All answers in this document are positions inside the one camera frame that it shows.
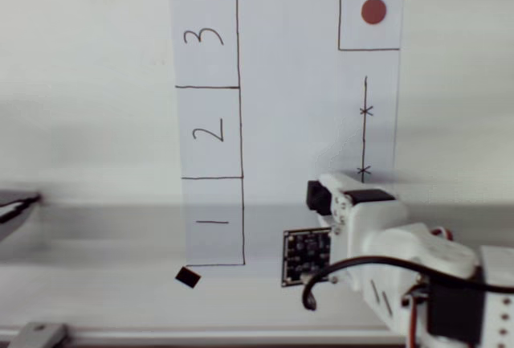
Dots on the red round sticker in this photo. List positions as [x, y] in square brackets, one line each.
[373, 11]

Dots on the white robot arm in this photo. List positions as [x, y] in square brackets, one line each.
[441, 251]

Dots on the grey metal bracket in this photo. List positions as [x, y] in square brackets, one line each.
[40, 334]

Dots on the black cube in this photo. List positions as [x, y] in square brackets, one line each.
[319, 197]

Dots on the camera circuit board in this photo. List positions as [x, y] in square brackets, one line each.
[305, 257]

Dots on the dark grey flat object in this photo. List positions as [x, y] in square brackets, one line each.
[14, 213]

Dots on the black tape piece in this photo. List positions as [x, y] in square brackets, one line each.
[187, 277]

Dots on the white paper sheet with markings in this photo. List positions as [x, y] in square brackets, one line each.
[281, 103]

